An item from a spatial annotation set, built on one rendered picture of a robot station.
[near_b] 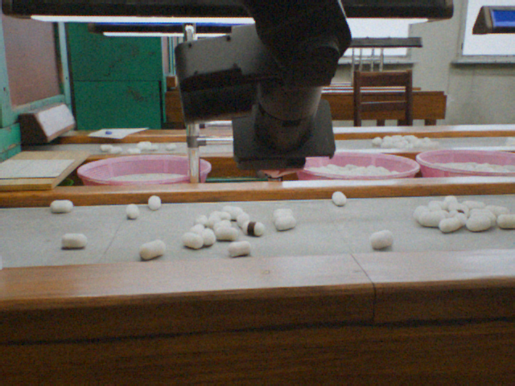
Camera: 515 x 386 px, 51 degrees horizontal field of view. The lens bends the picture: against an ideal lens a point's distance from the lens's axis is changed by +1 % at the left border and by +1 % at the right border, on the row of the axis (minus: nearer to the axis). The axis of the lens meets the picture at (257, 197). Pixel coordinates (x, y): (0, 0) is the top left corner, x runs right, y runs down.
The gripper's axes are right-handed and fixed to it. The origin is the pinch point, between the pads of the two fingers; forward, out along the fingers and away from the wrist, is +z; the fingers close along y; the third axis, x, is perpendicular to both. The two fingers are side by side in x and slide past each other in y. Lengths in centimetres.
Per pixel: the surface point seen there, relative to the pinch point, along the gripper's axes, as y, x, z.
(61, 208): 32.0, -8.1, 26.6
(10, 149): 51, -34, 50
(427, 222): -24.3, 0.7, 17.8
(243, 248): 3.8, 6.2, 9.9
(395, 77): -106, -167, 207
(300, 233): -5.1, 1.7, 17.5
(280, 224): -2.2, 0.2, 17.4
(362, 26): -154, -356, 372
